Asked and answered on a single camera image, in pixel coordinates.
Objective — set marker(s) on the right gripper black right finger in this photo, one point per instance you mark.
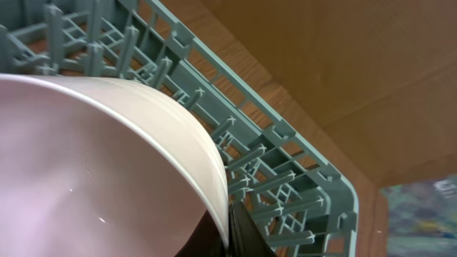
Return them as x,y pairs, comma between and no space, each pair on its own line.
245,238

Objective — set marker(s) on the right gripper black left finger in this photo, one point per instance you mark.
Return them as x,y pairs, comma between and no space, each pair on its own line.
205,241

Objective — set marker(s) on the grey dishwasher rack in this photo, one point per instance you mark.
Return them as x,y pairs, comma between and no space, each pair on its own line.
301,203

